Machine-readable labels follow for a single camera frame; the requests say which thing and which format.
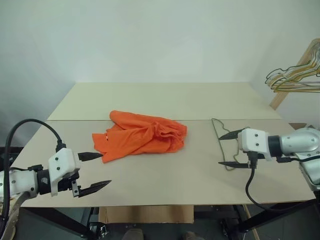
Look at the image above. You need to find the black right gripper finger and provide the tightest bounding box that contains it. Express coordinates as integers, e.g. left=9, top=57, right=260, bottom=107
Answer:
left=218, top=129, right=242, bottom=141
left=218, top=161, right=251, bottom=169

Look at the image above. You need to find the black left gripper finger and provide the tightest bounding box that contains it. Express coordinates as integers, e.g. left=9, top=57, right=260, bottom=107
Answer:
left=77, top=151, right=104, bottom=162
left=78, top=179, right=113, bottom=199

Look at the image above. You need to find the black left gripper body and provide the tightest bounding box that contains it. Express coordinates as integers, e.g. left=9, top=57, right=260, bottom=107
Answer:
left=57, top=172, right=82, bottom=199

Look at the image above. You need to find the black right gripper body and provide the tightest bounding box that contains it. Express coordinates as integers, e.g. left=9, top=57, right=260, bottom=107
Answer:
left=246, top=151, right=266, bottom=169

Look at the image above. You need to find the olive wire hanger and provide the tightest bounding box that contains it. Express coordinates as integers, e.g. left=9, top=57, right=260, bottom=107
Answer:
left=211, top=117, right=241, bottom=172

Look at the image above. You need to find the orange t-shirt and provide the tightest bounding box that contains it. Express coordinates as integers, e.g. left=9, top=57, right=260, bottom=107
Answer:
left=91, top=109, right=188, bottom=164

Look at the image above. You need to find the flat cardboard sheet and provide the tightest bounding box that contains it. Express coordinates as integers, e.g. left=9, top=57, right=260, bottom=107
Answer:
left=98, top=204, right=195, bottom=225

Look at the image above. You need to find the dark rounded shape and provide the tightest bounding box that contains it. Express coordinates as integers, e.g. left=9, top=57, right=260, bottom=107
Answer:
left=124, top=228, right=145, bottom=240
left=184, top=231, right=204, bottom=240

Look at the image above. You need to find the wooden clothes rack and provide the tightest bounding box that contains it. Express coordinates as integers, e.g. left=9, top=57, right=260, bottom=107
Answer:
left=269, top=37, right=320, bottom=111

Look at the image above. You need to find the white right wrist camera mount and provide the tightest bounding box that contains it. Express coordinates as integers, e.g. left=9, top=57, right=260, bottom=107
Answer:
left=237, top=127, right=273, bottom=162

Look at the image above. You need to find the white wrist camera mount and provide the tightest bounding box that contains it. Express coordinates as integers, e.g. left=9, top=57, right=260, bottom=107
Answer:
left=237, top=127, right=273, bottom=162
left=47, top=148, right=81, bottom=197

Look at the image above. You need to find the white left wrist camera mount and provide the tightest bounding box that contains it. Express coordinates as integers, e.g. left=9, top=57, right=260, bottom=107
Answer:
left=47, top=148, right=81, bottom=197

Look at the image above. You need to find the black metal table frame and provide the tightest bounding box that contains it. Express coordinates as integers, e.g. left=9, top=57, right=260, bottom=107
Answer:
left=19, top=203, right=320, bottom=240

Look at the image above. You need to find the beige strap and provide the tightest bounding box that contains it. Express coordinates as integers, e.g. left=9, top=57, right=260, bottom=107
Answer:
left=3, top=191, right=29, bottom=240

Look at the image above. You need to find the bunch of hanging wire hangers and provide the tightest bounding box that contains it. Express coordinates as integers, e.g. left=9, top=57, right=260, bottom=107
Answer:
left=270, top=47, right=320, bottom=94

